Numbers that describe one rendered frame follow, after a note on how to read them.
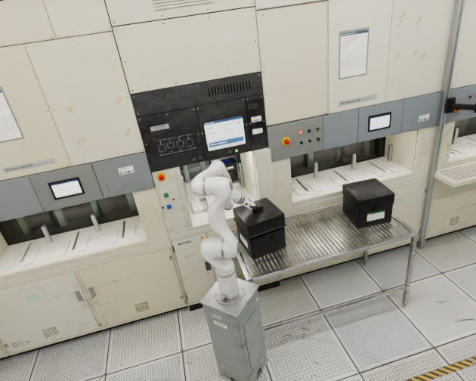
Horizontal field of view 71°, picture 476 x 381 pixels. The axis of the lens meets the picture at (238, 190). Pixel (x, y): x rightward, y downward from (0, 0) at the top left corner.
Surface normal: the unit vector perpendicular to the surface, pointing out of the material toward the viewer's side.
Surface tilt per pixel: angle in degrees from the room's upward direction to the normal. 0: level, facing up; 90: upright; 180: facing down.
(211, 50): 89
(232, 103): 90
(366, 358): 0
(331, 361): 0
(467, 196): 90
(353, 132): 90
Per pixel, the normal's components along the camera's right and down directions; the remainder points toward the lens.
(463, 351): -0.13, -0.87
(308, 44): 0.24, 0.43
